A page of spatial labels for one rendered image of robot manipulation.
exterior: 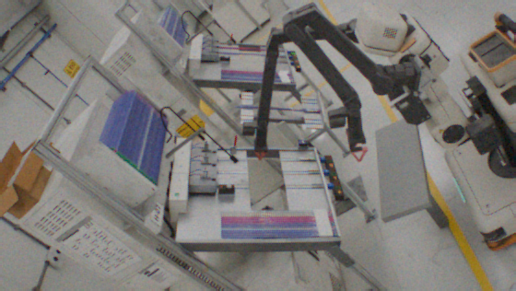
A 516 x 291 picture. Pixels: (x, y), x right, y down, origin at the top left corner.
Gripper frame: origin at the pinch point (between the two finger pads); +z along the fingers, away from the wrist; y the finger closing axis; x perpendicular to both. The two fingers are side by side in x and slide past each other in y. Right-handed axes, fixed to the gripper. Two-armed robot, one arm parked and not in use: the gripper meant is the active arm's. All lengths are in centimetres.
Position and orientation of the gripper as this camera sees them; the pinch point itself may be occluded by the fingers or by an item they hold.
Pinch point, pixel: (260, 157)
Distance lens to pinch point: 236.1
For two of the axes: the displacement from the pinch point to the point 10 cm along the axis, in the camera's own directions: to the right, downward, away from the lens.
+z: -0.5, 8.2, 5.8
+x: 10.0, 0.1, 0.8
